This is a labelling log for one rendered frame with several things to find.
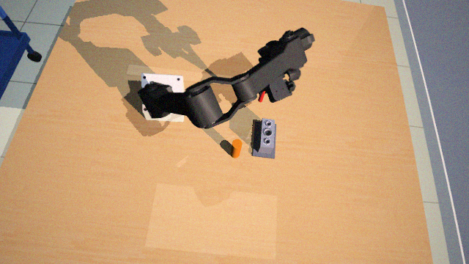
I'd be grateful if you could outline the orange cylinder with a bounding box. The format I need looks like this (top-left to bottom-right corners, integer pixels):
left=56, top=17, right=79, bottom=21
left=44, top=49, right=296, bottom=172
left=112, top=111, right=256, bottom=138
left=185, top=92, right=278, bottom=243
left=230, top=139, right=242, bottom=158

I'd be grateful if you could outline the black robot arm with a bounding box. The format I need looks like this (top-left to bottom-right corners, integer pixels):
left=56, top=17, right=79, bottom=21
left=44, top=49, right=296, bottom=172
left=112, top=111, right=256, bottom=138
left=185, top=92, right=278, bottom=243
left=137, top=28, right=315, bottom=129

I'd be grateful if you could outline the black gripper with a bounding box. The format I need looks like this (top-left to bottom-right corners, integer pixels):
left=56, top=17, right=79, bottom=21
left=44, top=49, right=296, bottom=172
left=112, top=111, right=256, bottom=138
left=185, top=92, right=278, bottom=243
left=259, top=57, right=300, bottom=95

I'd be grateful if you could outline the red peg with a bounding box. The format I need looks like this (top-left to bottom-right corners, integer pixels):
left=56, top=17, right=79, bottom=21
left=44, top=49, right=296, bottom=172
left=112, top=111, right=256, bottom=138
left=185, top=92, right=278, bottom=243
left=258, top=91, right=265, bottom=102

